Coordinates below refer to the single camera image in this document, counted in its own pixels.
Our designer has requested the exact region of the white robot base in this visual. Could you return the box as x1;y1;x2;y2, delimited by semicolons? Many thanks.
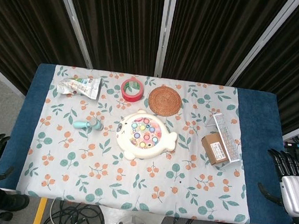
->
99;204;167;224

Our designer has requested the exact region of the blue table cover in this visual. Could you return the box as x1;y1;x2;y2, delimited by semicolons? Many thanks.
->
0;59;299;224

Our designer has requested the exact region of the floral print tablecloth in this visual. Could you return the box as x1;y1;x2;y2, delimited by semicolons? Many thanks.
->
14;61;265;224

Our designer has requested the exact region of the fish-shaped fishing toy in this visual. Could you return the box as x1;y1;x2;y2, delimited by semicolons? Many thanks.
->
113;107;180;165

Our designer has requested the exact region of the brown cardboard box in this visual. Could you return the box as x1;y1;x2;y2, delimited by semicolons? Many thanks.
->
198;131;232;168

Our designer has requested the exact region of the teal toy fishing rod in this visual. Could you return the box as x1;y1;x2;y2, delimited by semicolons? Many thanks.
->
72;117;104;132

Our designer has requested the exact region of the black shoe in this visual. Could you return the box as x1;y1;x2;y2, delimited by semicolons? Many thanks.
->
0;188;31;216
0;210;14;223

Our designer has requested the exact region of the crumpled foil snack packet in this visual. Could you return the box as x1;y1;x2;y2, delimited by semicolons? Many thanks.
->
56;72;102;101

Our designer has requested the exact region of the round woven rattan coaster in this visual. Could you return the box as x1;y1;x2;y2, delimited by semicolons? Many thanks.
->
146;84;184;119

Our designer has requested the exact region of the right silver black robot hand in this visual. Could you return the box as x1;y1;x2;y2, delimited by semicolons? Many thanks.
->
254;147;299;218

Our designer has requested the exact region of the red tape roll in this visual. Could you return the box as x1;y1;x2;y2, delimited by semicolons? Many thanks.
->
119;77;144;103

